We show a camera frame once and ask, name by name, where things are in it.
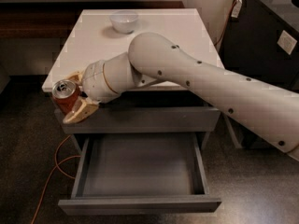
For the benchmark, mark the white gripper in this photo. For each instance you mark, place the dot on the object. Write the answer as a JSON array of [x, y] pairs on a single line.
[[94, 80]]

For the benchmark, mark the red coke can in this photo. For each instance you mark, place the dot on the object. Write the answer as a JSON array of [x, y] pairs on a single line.
[[65, 93]]

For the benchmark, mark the grey drawer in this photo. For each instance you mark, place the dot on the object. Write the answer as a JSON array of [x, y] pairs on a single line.
[[150, 112], [140, 174]]

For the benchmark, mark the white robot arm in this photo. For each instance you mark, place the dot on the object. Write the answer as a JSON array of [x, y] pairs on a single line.
[[268, 111]]

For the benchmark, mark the grey top drawer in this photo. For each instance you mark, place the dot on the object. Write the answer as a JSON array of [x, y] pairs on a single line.
[[150, 112]]

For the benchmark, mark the grey cabinet with white top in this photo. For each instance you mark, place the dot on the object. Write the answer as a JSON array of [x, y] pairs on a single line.
[[93, 39]]

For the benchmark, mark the white bowl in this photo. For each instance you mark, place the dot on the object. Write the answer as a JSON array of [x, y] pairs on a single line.
[[124, 21]]

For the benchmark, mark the dark wooden bench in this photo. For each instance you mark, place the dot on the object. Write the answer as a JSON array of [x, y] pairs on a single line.
[[57, 19]]

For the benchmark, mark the black side cabinet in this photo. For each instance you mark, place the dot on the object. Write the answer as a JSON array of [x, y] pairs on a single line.
[[250, 43]]

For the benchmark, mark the white label on cabinet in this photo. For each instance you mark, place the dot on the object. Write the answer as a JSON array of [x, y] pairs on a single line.
[[287, 42]]

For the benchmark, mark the white tag on cable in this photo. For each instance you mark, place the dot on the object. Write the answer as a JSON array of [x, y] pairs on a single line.
[[236, 9]]

